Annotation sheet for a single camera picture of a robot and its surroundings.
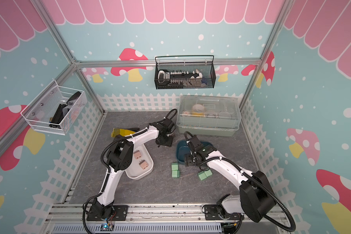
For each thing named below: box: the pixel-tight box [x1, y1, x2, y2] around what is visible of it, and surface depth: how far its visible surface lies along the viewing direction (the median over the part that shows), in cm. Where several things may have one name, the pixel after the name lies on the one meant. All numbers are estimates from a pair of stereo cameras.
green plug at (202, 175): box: [197, 170, 208, 181], surface depth 87 cm
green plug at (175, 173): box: [171, 169, 180, 178], surface depth 87 cm
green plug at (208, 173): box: [204, 169, 213, 177], surface depth 87 cm
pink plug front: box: [138, 159, 149, 170], surface depth 91 cm
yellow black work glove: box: [110, 127, 140, 138], surface depth 106 cm
